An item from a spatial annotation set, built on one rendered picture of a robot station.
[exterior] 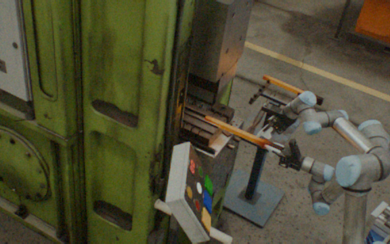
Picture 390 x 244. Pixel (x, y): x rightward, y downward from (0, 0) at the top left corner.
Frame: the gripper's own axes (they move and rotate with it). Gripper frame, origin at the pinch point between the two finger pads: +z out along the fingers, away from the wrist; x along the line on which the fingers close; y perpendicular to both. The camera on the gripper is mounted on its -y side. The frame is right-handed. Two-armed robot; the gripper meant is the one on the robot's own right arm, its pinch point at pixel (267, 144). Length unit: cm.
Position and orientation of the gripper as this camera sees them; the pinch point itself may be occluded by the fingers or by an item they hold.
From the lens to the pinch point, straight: 260.9
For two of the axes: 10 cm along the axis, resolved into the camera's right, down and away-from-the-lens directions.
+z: -8.7, -3.8, 3.2
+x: 4.8, -5.2, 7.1
